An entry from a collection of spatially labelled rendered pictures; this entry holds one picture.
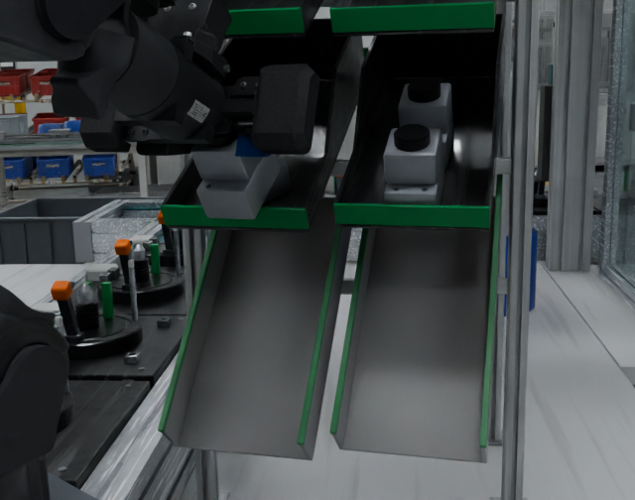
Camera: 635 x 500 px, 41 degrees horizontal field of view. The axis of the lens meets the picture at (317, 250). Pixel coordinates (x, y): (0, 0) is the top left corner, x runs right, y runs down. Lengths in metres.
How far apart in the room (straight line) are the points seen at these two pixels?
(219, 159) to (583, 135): 1.33
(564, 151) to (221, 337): 1.22
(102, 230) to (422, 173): 1.48
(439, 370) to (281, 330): 0.15
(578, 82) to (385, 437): 1.25
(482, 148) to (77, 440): 0.48
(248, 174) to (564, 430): 0.63
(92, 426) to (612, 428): 0.65
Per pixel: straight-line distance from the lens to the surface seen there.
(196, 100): 0.58
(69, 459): 0.84
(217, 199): 0.67
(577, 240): 1.94
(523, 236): 0.84
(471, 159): 0.80
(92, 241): 2.12
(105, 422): 0.91
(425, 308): 0.82
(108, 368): 1.06
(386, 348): 0.80
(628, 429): 1.17
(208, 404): 0.80
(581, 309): 1.67
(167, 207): 0.74
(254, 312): 0.83
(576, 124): 1.90
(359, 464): 1.03
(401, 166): 0.70
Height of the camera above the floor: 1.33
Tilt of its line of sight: 13 degrees down
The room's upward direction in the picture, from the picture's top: 1 degrees counter-clockwise
